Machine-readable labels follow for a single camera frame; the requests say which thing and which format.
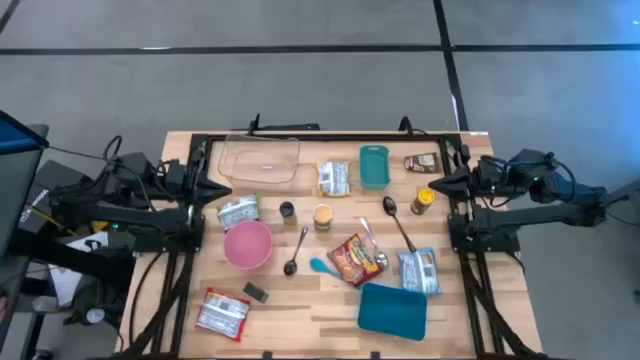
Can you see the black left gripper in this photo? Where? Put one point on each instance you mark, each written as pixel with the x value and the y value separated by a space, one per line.
pixel 187 182

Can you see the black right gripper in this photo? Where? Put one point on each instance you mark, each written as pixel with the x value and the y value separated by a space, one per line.
pixel 487 179

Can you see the yellow-lid spice jar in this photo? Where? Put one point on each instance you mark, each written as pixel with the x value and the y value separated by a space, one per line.
pixel 423 200

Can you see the long dark metal spoon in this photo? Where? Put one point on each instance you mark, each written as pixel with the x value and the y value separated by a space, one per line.
pixel 389 205

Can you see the black-lid spice jar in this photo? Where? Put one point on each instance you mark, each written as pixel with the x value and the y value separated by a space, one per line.
pixel 287 210

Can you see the white blue ramen packet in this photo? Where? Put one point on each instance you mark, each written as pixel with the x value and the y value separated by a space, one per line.
pixel 419 271

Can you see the silver metal spoon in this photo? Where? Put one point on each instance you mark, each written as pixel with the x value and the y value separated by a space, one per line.
pixel 381 259

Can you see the short dark metal spoon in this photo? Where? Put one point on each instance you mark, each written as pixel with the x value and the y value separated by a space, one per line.
pixel 290 268

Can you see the white ramen noodle packet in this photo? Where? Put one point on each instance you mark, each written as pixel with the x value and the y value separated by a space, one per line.
pixel 333 179

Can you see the red yellow ramen packet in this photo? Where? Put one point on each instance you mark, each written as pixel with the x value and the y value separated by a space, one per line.
pixel 354 261

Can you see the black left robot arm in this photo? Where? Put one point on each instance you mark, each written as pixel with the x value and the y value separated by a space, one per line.
pixel 125 216

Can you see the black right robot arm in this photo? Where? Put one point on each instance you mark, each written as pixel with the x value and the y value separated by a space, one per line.
pixel 525 217

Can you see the small yellow item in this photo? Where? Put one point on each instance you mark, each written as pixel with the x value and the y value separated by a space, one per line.
pixel 100 226

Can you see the silver green foil packet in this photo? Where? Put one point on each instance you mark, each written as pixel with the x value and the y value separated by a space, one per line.
pixel 238 212

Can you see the brown snack packet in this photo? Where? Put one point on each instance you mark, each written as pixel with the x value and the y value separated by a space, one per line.
pixel 422 163

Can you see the clear plastic container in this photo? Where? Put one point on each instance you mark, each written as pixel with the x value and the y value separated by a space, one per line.
pixel 260 170

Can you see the pink plastic bowl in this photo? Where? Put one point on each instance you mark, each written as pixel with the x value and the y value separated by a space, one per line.
pixel 247 245

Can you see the mint green plastic basket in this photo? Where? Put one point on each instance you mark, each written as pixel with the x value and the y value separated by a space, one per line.
pixel 374 170

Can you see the small dark green box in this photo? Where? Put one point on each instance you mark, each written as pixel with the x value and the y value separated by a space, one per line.
pixel 255 292

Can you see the beige-lid seasoning jar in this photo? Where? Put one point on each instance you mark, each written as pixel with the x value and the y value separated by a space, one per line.
pixel 322 215

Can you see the red-edged white ramen packet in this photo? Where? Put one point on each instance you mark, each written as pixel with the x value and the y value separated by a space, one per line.
pixel 222 314

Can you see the teal plastic spoon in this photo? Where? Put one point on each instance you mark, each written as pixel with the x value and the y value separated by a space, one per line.
pixel 319 265

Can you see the dark teal plastic tray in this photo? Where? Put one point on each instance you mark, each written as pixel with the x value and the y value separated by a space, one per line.
pixel 392 312

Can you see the black equipment box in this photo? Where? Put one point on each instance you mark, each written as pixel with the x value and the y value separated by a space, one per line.
pixel 50 180

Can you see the grey metal stand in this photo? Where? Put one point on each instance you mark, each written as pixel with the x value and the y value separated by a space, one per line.
pixel 620 195

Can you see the black desk beam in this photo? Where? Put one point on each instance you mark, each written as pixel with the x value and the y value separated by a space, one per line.
pixel 60 255

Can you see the small white cup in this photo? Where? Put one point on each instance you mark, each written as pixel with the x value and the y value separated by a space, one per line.
pixel 95 315

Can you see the white paper sheet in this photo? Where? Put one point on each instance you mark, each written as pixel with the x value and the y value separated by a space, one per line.
pixel 65 285

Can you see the black computer monitor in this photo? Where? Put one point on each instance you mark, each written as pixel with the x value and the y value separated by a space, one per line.
pixel 15 175

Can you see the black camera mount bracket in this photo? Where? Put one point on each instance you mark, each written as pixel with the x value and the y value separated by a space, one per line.
pixel 285 127

